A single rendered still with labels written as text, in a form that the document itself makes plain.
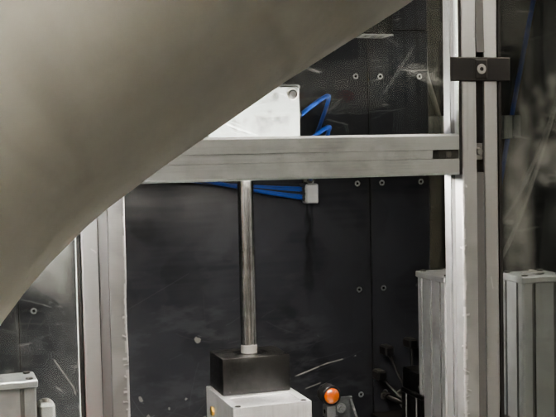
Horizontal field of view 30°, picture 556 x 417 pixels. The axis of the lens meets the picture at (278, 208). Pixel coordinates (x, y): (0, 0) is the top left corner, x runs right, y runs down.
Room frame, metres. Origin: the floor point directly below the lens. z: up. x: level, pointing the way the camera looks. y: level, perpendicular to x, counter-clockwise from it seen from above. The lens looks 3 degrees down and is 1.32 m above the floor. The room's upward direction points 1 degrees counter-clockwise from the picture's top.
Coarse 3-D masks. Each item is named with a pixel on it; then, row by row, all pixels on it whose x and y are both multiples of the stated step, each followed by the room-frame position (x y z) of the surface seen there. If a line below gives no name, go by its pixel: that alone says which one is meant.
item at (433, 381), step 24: (264, 192) 1.49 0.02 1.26; (288, 192) 1.50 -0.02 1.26; (432, 288) 1.34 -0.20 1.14; (432, 312) 1.34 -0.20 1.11; (432, 336) 1.34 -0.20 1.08; (432, 360) 1.35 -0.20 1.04; (408, 384) 1.41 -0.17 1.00; (432, 384) 1.35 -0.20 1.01; (408, 408) 1.40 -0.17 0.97; (432, 408) 1.35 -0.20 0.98
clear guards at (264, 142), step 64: (448, 0) 1.13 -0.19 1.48; (512, 0) 1.15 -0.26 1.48; (320, 64) 1.08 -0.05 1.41; (384, 64) 1.10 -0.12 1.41; (448, 64) 1.13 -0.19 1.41; (512, 64) 1.15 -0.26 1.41; (256, 128) 1.06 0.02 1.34; (320, 128) 1.08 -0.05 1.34; (384, 128) 1.10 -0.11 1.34; (448, 128) 1.13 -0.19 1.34; (512, 128) 1.15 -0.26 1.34; (512, 192) 1.15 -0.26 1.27; (64, 256) 1.00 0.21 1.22; (512, 256) 1.15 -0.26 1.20; (64, 320) 1.00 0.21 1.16; (512, 320) 1.15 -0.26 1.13; (0, 384) 0.98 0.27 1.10; (64, 384) 0.99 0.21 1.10; (512, 384) 1.15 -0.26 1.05
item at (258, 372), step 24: (240, 192) 1.26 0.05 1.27; (240, 216) 1.27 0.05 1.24; (240, 240) 1.27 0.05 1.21; (240, 264) 1.27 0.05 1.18; (240, 288) 1.27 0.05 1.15; (240, 312) 1.27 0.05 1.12; (216, 360) 1.26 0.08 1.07; (240, 360) 1.24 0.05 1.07; (264, 360) 1.25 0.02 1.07; (288, 360) 1.26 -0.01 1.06; (216, 384) 1.26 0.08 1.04; (240, 384) 1.24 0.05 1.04; (264, 384) 1.25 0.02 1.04; (288, 384) 1.26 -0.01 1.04
